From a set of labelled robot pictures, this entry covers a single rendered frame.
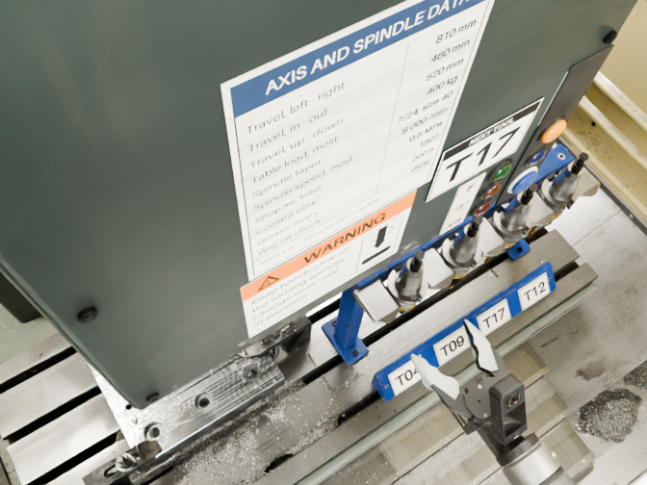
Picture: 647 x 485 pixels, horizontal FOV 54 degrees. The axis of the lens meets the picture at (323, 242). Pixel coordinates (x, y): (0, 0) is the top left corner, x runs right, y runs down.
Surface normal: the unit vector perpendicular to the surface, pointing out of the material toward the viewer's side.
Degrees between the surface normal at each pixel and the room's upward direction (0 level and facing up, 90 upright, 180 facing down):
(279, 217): 90
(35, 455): 0
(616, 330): 24
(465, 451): 8
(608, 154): 90
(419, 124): 90
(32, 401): 0
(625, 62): 90
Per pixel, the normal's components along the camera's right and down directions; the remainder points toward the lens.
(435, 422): 0.14, -0.52
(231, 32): 0.54, 0.76
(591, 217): -0.29, -0.23
